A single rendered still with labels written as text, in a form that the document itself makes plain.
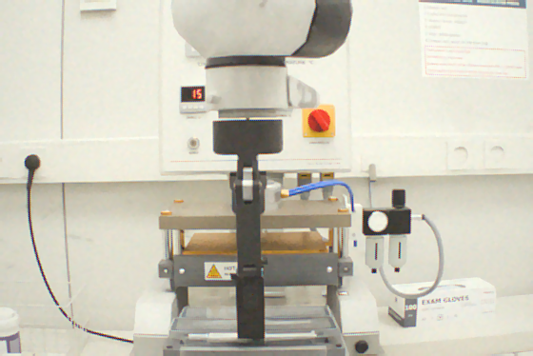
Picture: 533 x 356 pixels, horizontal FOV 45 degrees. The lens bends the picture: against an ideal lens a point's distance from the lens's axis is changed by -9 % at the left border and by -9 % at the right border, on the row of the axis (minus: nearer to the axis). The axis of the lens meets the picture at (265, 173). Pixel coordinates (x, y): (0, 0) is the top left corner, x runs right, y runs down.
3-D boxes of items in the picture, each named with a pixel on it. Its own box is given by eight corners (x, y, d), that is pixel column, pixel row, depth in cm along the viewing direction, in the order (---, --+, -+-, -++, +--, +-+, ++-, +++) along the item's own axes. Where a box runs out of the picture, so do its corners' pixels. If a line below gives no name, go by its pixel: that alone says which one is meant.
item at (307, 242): (194, 256, 115) (192, 199, 115) (328, 254, 116) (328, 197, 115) (184, 278, 98) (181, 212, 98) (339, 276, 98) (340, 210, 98)
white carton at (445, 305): (387, 314, 156) (388, 284, 156) (475, 305, 159) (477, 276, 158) (403, 328, 144) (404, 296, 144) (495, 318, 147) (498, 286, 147)
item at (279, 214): (180, 248, 122) (177, 174, 121) (356, 246, 122) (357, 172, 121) (161, 278, 98) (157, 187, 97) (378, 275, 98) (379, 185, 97)
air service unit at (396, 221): (342, 271, 123) (342, 188, 122) (420, 267, 123) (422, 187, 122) (345, 278, 118) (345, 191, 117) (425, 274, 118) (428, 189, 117)
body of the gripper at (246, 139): (214, 118, 79) (216, 201, 80) (209, 117, 71) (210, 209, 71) (281, 117, 79) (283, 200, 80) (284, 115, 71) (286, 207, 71)
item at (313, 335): (169, 348, 74) (168, 330, 74) (175, 335, 79) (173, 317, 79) (337, 347, 74) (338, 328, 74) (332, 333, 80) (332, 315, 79)
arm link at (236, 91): (202, 65, 70) (202, 118, 71) (325, 63, 70) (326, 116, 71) (210, 74, 83) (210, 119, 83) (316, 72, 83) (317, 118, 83)
